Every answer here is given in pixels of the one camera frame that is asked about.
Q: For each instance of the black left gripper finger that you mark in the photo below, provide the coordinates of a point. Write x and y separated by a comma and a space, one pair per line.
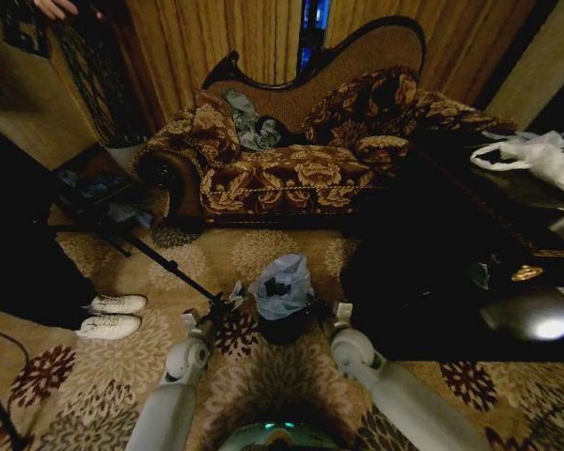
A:
238, 288
235, 303

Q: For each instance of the pale blue garbage bag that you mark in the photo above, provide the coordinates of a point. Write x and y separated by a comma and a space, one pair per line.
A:
282, 293

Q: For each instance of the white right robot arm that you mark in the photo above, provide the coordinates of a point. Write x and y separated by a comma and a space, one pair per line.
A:
404, 394

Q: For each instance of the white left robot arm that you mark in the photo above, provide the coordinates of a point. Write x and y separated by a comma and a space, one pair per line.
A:
178, 404

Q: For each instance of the black trash bin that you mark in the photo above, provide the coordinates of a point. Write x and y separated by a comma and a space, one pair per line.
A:
284, 331

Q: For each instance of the white plastic bag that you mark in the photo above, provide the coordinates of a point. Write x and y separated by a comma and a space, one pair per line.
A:
540, 160

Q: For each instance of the black tripod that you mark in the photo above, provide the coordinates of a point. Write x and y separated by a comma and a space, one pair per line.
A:
169, 263

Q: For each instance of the white sneaker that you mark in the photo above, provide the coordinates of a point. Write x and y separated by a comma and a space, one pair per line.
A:
108, 326
117, 304

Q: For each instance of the patterned floral rug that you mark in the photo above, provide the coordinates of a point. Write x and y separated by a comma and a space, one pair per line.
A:
122, 376

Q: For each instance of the floral brown chaise sofa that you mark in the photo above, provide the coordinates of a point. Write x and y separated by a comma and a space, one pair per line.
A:
286, 178

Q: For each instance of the white robot front shell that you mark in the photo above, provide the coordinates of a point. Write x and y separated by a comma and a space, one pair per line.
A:
275, 437

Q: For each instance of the dark glossy table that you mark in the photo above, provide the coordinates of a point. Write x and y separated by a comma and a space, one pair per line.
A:
451, 263

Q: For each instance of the floral square cushion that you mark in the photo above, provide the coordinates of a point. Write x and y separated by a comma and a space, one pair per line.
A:
209, 127

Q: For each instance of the grey crumpled cloth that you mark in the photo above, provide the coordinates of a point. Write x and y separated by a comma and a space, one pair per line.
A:
246, 124

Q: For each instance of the white plant pot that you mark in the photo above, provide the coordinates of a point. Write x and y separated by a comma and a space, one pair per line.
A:
124, 157

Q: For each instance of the dark open case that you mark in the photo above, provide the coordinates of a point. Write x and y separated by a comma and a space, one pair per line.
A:
94, 188

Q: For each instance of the person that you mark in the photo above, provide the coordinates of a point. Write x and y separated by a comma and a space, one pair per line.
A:
23, 244

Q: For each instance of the small golden ornament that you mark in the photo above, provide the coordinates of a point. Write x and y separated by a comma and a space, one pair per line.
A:
526, 273

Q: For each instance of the golden pleated curtain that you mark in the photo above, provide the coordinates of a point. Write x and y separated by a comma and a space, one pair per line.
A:
207, 42

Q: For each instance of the dark tall plant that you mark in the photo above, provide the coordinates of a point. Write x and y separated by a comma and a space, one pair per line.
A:
96, 75

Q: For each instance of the person's hand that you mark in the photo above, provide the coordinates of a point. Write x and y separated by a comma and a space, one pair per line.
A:
56, 7

